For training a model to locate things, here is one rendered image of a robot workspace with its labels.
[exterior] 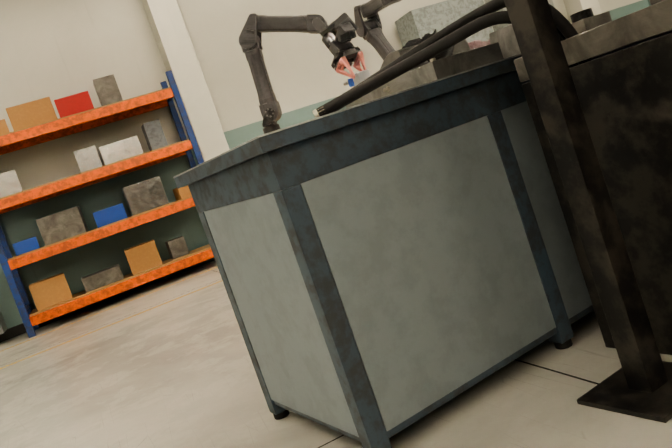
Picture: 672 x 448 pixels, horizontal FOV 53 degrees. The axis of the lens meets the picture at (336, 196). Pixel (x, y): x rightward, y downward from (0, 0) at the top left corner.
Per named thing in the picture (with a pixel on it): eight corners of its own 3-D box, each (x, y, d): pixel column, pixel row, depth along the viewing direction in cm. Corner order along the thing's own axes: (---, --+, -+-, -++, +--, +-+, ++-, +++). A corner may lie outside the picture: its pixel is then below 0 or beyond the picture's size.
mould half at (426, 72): (349, 118, 228) (336, 81, 227) (408, 99, 241) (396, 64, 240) (438, 82, 184) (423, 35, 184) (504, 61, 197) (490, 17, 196)
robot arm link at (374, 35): (416, 70, 263) (373, 14, 276) (402, 75, 260) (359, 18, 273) (411, 81, 268) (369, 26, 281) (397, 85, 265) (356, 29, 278)
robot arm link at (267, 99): (284, 118, 244) (258, 31, 242) (280, 118, 238) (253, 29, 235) (268, 123, 245) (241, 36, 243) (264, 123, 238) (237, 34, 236)
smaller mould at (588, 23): (547, 53, 258) (541, 36, 257) (572, 45, 265) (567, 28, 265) (588, 37, 240) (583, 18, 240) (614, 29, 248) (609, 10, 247)
